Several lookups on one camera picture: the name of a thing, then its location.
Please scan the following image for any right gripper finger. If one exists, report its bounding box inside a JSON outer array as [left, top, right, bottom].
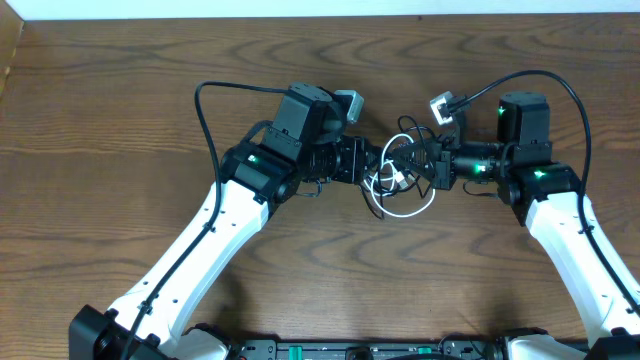
[[393, 159, 434, 182], [391, 142, 429, 160]]

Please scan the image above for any black usb cable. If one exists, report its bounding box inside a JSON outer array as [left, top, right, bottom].
[[357, 114, 451, 221]]

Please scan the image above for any white usb cable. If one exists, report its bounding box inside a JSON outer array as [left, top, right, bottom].
[[362, 132, 437, 219]]

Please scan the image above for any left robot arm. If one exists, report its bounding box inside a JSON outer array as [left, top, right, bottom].
[[68, 82, 381, 359]]

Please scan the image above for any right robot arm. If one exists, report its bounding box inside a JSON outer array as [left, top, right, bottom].
[[391, 92, 639, 359]]

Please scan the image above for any left camera black cable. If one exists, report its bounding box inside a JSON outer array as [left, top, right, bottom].
[[117, 81, 291, 360]]

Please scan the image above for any camera black cable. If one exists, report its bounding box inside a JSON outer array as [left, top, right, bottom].
[[444, 69, 640, 316], [117, 81, 291, 360]]

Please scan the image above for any right camera black cable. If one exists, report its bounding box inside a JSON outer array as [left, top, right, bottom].
[[444, 69, 640, 316]]

